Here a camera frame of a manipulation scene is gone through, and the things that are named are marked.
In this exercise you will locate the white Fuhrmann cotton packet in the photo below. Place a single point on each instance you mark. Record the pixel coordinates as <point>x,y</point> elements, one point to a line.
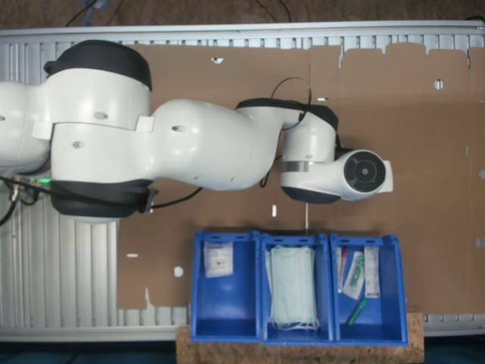
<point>219,259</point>

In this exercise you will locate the blue bin with cotton packets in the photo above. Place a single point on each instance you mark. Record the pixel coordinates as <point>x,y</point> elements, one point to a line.
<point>223,303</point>

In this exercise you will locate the brown cardboard sheet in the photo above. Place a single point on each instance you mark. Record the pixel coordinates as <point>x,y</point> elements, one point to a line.
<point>424,151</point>
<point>227,76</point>

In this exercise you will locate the red-capped tube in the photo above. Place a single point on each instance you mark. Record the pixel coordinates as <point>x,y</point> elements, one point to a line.
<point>342,261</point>

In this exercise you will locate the long white printed packet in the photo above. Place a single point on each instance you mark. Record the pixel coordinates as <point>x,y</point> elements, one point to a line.
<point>372,273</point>

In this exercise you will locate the clear packet with green parts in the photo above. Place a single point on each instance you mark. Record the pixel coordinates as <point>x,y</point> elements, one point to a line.
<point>354,277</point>

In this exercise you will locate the blue bin with small items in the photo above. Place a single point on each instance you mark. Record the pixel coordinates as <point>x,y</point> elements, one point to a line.
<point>390,288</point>

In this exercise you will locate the blue bin with masks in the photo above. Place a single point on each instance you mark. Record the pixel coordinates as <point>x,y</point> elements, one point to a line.
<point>326,288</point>

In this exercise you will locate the green pen-shaped item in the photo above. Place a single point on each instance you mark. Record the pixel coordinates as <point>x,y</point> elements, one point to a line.
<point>357,311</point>

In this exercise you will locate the stack of white face masks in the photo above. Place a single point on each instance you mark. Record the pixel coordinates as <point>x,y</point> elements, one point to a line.
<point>293,288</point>

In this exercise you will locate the cork block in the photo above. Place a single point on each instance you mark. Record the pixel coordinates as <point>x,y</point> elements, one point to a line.
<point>303,354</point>

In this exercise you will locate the grey floor object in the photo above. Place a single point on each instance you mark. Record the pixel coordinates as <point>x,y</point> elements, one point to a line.
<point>98,5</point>

